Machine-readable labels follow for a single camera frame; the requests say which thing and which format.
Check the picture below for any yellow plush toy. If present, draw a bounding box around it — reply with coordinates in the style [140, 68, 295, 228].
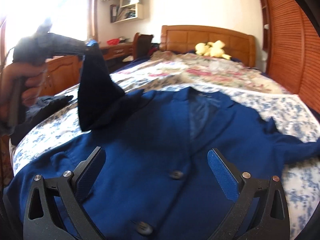
[195, 40, 231, 60]

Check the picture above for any white wall shelf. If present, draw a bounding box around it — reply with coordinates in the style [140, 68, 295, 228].
[102, 0, 144, 23]

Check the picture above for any window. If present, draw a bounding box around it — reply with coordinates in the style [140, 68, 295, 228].
[1, 0, 98, 54]

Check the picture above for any person's left hand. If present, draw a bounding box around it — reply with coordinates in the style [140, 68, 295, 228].
[1, 62, 47, 122]

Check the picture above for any wooden desk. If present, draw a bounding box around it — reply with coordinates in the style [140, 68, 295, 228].
[40, 42, 133, 96]

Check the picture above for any red basket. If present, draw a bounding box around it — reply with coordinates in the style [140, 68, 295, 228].
[106, 38, 120, 46]

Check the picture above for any wooden louvered wardrobe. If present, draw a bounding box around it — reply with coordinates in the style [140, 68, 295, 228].
[261, 0, 319, 112]

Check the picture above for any wooden headboard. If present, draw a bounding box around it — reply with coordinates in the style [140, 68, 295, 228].
[159, 25, 256, 68]

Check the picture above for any blue jacket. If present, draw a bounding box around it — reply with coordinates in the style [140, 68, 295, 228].
[4, 55, 319, 239]

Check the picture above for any pink floral blanket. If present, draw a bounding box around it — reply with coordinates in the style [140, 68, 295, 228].
[151, 51, 290, 94]

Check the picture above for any black garment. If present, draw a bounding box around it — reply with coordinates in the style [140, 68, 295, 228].
[10, 95, 73, 146]

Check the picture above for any wooden chair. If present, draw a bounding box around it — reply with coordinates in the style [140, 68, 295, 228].
[132, 33, 153, 60]

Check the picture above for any blue floral bed sheet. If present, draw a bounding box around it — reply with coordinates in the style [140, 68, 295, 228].
[11, 60, 320, 240]

